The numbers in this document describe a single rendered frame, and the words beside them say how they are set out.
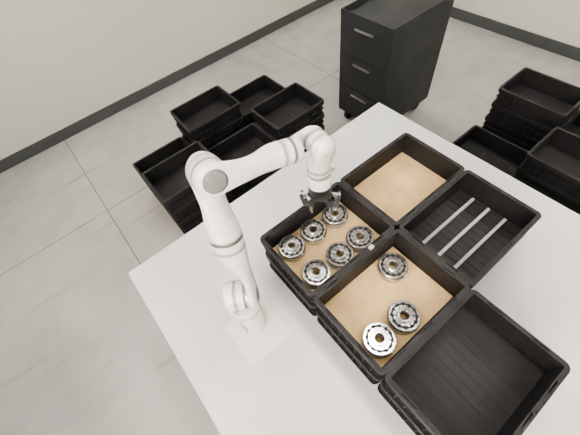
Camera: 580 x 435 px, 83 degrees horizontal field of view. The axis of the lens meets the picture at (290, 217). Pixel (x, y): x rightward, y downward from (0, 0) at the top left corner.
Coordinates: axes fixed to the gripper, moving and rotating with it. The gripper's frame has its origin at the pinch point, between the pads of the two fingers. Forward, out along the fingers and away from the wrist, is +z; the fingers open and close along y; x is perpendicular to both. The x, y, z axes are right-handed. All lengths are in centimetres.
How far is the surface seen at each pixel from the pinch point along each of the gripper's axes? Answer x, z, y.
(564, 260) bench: 1, 30, 93
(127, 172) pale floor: 103, 100, -174
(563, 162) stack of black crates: 73, 51, 126
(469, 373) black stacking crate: -46, 17, 47
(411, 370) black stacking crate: -47, 17, 30
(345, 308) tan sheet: -29.2, 17.1, 9.8
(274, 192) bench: 30.2, 30.0, -25.1
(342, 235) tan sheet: 0.0, 17.1, 7.9
